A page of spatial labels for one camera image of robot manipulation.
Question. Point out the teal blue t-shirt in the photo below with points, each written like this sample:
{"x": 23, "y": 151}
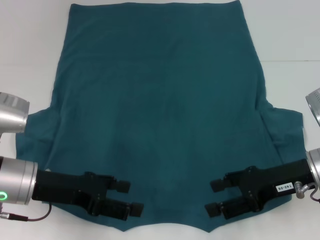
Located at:
{"x": 160, "y": 100}

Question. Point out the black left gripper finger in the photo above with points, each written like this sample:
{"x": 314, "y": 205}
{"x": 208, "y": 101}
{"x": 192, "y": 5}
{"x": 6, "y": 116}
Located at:
{"x": 122, "y": 186}
{"x": 120, "y": 210}

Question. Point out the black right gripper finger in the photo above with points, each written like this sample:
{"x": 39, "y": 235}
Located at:
{"x": 223, "y": 185}
{"x": 225, "y": 210}

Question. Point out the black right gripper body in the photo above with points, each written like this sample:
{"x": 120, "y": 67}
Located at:
{"x": 282, "y": 180}

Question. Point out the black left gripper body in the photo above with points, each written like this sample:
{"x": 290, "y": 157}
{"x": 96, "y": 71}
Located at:
{"x": 62, "y": 187}

